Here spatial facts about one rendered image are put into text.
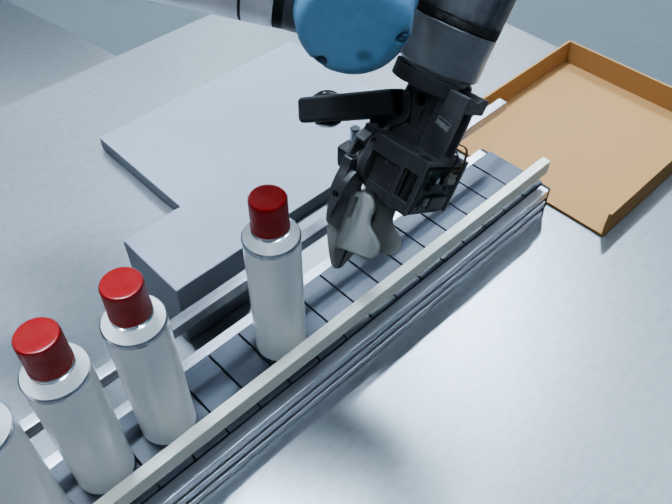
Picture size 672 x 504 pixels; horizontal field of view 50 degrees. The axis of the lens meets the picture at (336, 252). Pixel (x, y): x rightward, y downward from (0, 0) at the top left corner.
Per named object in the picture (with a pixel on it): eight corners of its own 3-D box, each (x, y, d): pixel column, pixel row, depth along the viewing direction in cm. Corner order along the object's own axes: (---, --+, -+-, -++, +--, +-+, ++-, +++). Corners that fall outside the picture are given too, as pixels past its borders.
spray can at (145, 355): (162, 459, 65) (108, 323, 49) (130, 422, 67) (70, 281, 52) (208, 423, 67) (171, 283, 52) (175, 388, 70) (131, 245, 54)
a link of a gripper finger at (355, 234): (350, 297, 67) (389, 212, 63) (307, 263, 70) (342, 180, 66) (370, 292, 69) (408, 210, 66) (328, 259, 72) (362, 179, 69)
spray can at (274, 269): (278, 373, 71) (263, 229, 55) (245, 342, 73) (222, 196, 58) (317, 343, 73) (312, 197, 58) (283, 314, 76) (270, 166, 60)
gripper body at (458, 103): (398, 223, 62) (458, 94, 57) (330, 176, 66) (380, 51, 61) (443, 217, 68) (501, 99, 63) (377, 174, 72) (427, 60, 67)
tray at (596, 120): (602, 237, 90) (611, 214, 87) (444, 142, 103) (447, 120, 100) (715, 133, 104) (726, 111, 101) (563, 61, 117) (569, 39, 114)
